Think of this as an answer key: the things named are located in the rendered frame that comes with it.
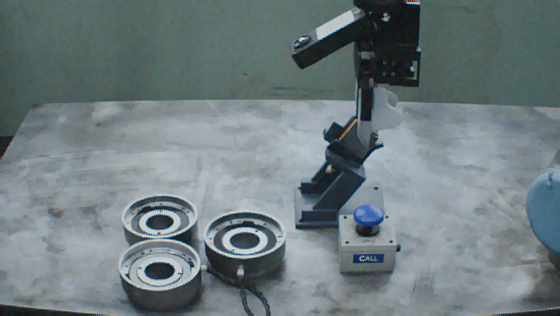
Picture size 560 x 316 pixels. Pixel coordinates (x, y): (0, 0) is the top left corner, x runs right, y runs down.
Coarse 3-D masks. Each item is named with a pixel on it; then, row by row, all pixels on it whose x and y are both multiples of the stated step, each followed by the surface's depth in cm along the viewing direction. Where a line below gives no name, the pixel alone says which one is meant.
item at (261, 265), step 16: (208, 224) 103; (224, 224) 105; (272, 224) 105; (208, 240) 102; (224, 240) 102; (240, 240) 105; (256, 240) 104; (208, 256) 100; (224, 256) 98; (240, 256) 97; (256, 256) 97; (272, 256) 99; (224, 272) 100; (256, 272) 99
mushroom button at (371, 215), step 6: (372, 204) 102; (360, 210) 100; (366, 210) 100; (372, 210) 100; (378, 210) 100; (354, 216) 100; (360, 216) 99; (366, 216) 99; (372, 216) 99; (378, 216) 99; (360, 222) 99; (366, 222) 99; (372, 222) 99; (378, 222) 99; (366, 228) 101
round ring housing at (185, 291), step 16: (160, 240) 100; (128, 256) 98; (192, 256) 99; (128, 272) 96; (144, 272) 96; (160, 272) 99; (176, 272) 96; (192, 272) 96; (128, 288) 93; (144, 288) 91; (160, 288) 91; (176, 288) 92; (192, 288) 94; (144, 304) 94; (160, 304) 92; (176, 304) 94
